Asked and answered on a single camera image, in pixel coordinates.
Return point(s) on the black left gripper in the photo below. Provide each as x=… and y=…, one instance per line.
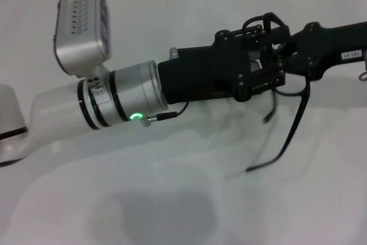
x=200, y=70

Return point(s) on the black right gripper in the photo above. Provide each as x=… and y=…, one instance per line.
x=321, y=47

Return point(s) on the black glasses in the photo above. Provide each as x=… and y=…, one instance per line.
x=299, y=113

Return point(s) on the left gripper silver connector stub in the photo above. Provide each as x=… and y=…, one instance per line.
x=173, y=52

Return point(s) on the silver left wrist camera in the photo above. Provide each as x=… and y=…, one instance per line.
x=83, y=32

